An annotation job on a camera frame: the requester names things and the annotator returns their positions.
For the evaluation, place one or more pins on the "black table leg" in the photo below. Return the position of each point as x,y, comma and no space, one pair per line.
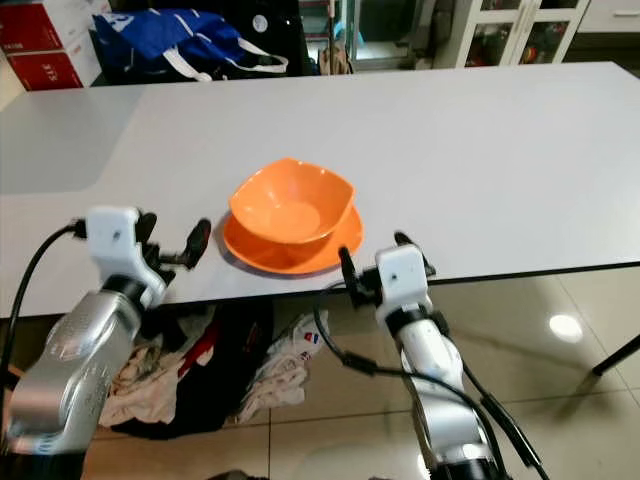
618,355
8,370

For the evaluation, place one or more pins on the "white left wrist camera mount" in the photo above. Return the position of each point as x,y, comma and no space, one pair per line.
112,236

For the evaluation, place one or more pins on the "orange plastic bowl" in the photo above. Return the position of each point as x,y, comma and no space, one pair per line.
290,200

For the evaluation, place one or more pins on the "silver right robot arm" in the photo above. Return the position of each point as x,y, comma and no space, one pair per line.
435,375

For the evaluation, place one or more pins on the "white glass-door cabinet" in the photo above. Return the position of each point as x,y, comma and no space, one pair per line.
510,30

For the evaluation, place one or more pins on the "black chair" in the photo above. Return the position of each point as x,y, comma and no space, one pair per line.
292,32

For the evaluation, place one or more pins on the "black bag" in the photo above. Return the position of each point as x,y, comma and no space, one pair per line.
220,395

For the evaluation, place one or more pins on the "red cloth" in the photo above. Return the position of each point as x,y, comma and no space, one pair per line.
200,357

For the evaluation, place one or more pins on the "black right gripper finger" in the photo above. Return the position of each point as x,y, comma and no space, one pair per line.
348,270
404,240

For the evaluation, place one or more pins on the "white and red cardboard box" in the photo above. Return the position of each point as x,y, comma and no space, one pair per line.
40,22

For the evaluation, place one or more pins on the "white cloth with logo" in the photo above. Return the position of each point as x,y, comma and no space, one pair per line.
285,370

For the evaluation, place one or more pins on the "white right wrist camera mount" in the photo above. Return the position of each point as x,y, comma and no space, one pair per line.
402,272

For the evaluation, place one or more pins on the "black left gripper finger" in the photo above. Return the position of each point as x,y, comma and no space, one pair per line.
146,228
199,242

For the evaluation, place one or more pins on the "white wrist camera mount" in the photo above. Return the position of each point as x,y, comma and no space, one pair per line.
112,236
402,272

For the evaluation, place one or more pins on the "small brown bag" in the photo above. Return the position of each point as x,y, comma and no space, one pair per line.
335,58

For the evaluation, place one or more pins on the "orange plastic plate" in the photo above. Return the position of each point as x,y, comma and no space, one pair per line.
258,258

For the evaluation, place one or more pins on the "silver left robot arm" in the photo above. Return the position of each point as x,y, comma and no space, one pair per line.
75,350

